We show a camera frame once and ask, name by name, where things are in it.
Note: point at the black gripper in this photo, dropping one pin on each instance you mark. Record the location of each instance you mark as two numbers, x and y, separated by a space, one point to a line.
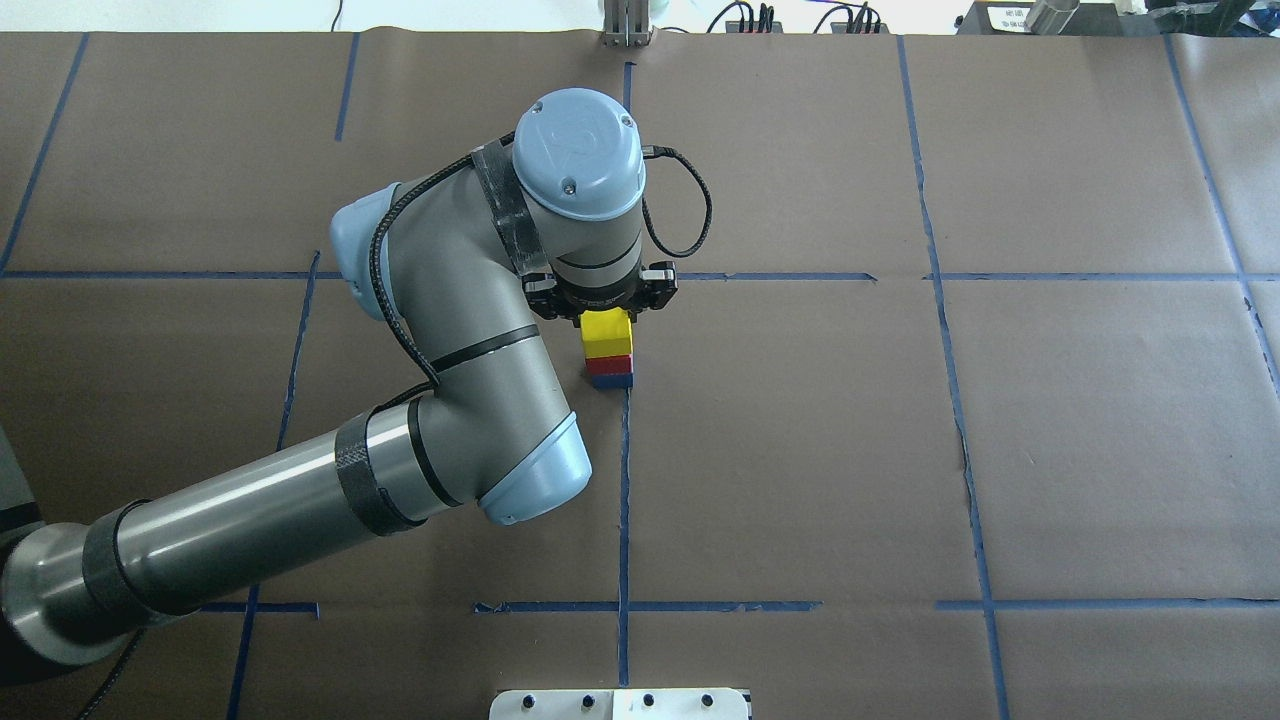
600 303

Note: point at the yellow wooden block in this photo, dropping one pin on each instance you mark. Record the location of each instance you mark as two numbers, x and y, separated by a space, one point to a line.
606 333

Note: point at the red wooden block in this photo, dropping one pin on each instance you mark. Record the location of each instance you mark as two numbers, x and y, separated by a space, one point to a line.
610 365

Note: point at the blue wooden block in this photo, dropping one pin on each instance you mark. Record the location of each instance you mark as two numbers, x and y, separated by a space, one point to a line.
612 380

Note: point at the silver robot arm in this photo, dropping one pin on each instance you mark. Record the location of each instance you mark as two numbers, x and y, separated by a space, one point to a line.
458 268

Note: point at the far black power strip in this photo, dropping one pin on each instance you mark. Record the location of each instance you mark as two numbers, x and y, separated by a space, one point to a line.
746 18

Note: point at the black power strip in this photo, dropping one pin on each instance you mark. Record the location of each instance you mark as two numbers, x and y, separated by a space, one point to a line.
746 18
847 18

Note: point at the near black power strip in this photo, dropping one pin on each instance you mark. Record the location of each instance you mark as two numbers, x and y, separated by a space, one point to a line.
847 18

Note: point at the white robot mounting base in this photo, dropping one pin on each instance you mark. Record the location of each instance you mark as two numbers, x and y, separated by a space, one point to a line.
624 703

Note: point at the black box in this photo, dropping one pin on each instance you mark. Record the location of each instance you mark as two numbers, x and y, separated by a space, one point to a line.
1041 18

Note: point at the aluminium frame post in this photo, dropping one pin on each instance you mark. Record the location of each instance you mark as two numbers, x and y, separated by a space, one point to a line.
626 23

